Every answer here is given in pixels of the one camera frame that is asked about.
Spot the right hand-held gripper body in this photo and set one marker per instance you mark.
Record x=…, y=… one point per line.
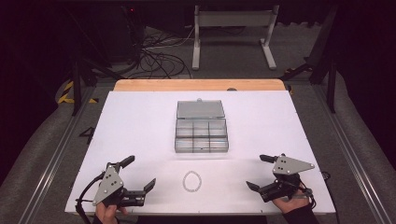
x=289, y=165

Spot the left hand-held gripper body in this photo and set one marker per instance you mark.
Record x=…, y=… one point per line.
x=107, y=184

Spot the person's left hand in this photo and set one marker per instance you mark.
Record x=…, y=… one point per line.
x=107, y=214

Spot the person's right hand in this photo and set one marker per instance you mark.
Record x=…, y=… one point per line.
x=291, y=204

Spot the white board table cover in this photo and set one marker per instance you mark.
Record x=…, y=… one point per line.
x=140, y=130

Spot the clear plastic compartment box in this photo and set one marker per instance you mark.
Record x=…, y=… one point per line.
x=200, y=137

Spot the black metal stand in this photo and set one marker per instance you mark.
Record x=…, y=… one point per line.
x=331, y=84

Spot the black tripod stand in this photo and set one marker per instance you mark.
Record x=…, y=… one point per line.
x=76, y=84

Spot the yellow black hazard tape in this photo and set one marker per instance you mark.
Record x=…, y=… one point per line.
x=67, y=90

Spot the dark computer case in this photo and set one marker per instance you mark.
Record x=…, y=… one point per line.
x=120, y=31

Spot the aluminium floor rail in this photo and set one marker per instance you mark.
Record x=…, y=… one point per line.
x=53, y=165
x=348, y=155

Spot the white metal stand frame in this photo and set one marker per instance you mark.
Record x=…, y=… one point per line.
x=233, y=18

